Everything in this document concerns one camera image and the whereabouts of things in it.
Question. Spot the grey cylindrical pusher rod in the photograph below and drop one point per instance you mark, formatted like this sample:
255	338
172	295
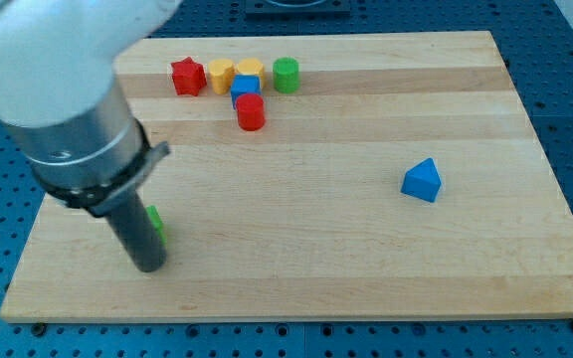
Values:
131	224

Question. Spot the silver cylindrical wrist flange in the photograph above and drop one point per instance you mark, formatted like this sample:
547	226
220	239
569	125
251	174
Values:
94	160

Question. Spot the green star block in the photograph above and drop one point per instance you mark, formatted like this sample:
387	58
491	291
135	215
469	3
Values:
157	223

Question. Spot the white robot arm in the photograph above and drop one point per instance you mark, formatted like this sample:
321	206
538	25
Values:
63	105

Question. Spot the red star block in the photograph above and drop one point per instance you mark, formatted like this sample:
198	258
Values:
188	77

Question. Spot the yellow heart block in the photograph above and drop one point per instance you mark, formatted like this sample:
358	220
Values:
221	73

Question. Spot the red cylinder block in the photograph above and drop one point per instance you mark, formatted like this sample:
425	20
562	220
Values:
250	108

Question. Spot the blue cube block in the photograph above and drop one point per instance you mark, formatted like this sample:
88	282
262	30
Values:
243	84

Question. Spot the yellow hexagon block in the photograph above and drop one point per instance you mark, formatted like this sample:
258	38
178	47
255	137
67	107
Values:
252	67

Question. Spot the wooden board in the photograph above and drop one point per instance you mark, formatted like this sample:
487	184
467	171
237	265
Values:
304	219

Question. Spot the green cylinder block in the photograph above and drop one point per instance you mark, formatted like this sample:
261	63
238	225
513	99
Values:
286	75

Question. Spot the blue triangular prism block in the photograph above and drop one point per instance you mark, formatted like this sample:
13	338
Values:
423	181

